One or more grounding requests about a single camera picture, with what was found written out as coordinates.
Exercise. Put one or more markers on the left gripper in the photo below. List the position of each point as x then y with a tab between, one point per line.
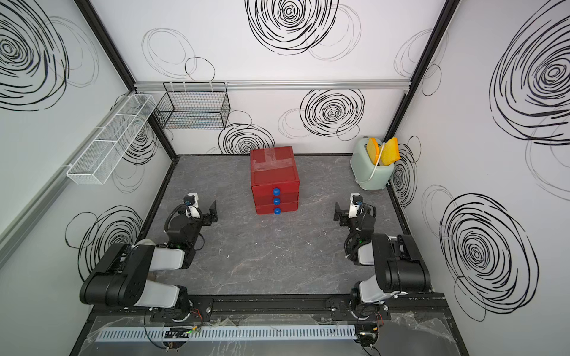
207	221

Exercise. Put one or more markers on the red drawer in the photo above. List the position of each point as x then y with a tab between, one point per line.
272	189
262	200
279	209

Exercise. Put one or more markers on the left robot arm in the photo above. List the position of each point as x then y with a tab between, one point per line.
120	278

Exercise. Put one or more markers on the orange toast slice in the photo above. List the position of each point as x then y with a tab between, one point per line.
373	150

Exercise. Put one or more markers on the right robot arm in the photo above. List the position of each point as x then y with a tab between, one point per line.
399	268

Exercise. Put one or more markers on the white wire shelf basket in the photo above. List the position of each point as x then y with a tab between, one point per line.
112	139

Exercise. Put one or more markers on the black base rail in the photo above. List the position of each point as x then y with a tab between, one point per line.
335	307

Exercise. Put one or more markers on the black wire basket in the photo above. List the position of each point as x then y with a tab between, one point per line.
194	106

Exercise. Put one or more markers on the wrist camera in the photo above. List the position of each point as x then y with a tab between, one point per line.
356	201
191	199

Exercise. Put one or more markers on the yellow toast slice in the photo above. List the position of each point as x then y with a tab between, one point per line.
390	152

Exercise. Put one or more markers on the red drawer cabinet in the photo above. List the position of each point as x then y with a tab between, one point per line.
273	165

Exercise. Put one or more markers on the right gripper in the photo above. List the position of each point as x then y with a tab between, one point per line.
344	214

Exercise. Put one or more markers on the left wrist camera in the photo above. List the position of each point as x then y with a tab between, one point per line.
191	199

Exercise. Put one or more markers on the mint green toaster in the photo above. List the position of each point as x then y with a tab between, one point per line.
367	175

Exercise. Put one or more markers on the grey slotted cable duct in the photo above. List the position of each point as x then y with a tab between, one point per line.
226	333

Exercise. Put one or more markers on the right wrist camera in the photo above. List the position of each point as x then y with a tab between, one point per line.
356	201

